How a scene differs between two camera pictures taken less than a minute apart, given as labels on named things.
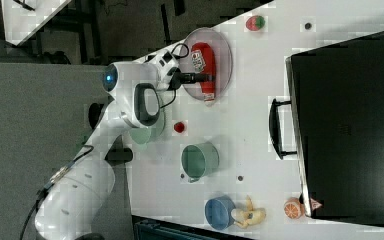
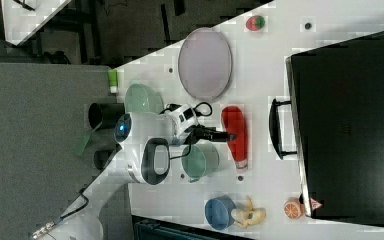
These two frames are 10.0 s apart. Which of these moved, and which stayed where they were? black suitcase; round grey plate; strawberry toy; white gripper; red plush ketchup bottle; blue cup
Moved: white gripper; red plush ketchup bottle
Stayed: blue cup; strawberry toy; round grey plate; black suitcase
